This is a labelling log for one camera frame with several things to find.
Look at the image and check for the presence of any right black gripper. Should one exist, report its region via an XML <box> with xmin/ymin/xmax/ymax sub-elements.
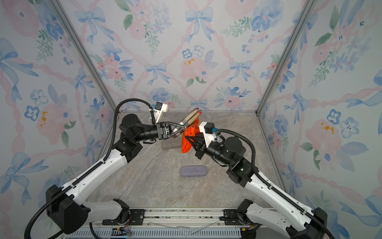
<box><xmin>187</xmin><ymin>131</ymin><xmax>234</xmax><ymax>168</ymax></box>

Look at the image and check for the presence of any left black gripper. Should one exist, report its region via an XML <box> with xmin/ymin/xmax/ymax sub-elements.
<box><xmin>136</xmin><ymin>123</ymin><xmax>185</xmax><ymax>144</ymax></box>

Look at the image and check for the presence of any orange cleaning cloth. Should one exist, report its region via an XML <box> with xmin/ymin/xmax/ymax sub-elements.
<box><xmin>181</xmin><ymin>119</ymin><xmax>200</xmax><ymax>153</ymax></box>

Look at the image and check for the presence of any grey eyeglass case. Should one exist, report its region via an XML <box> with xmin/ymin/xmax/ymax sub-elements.
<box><xmin>161</xmin><ymin>137</ymin><xmax>182</xmax><ymax>150</ymax></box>

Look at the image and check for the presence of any plaid eyeglass case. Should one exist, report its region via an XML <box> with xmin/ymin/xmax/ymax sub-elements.
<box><xmin>177</xmin><ymin>108</ymin><xmax>202</xmax><ymax>129</ymax></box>

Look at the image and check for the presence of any purple fabric eyeglass case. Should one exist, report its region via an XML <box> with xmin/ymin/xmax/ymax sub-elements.
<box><xmin>180</xmin><ymin>165</ymin><xmax>208</xmax><ymax>177</ymax></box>

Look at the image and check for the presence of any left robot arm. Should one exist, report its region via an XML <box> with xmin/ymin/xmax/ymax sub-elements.
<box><xmin>46</xmin><ymin>114</ymin><xmax>186</xmax><ymax>235</ymax></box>

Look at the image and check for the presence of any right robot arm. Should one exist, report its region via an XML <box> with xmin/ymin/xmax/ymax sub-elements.
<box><xmin>186</xmin><ymin>129</ymin><xmax>334</xmax><ymax>239</ymax></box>

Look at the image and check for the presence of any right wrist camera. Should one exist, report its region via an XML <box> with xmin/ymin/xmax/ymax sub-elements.
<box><xmin>199</xmin><ymin>121</ymin><xmax>218</xmax><ymax>147</ymax></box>

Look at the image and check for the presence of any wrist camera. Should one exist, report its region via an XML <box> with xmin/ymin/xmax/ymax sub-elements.
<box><xmin>199</xmin><ymin>121</ymin><xmax>218</xmax><ymax>147</ymax></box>
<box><xmin>154</xmin><ymin>102</ymin><xmax>168</xmax><ymax>123</ymax></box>

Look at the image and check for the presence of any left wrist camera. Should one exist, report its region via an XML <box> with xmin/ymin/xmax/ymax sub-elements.
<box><xmin>154</xmin><ymin>102</ymin><xmax>168</xmax><ymax>123</ymax></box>

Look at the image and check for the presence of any right black corrugated cable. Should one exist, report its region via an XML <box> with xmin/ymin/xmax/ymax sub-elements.
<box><xmin>215</xmin><ymin>128</ymin><xmax>336</xmax><ymax>239</ymax></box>

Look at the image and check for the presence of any black corrugated cable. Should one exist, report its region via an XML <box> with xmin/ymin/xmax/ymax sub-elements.
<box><xmin>215</xmin><ymin>128</ymin><xmax>336</xmax><ymax>239</ymax></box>
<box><xmin>24</xmin><ymin>98</ymin><xmax>156</xmax><ymax>239</ymax></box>

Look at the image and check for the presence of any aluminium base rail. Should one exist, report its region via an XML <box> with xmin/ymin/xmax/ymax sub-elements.
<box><xmin>50</xmin><ymin>207</ymin><xmax>299</xmax><ymax>239</ymax></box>

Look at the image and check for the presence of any left corner aluminium post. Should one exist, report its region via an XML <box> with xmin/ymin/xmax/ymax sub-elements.
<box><xmin>48</xmin><ymin>1</ymin><xmax>116</xmax><ymax>111</ymax></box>

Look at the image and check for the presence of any corner aluminium post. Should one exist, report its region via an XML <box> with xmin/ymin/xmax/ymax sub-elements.
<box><xmin>48</xmin><ymin>1</ymin><xmax>116</xmax><ymax>111</ymax></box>
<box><xmin>256</xmin><ymin>0</ymin><xmax>317</xmax><ymax>116</ymax></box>

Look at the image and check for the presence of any left black corrugated cable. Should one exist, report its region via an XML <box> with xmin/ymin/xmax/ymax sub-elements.
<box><xmin>24</xmin><ymin>98</ymin><xmax>156</xmax><ymax>239</ymax></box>

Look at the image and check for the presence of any right corner aluminium post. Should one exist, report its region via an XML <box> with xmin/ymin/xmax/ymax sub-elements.
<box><xmin>256</xmin><ymin>0</ymin><xmax>317</xmax><ymax>116</ymax></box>

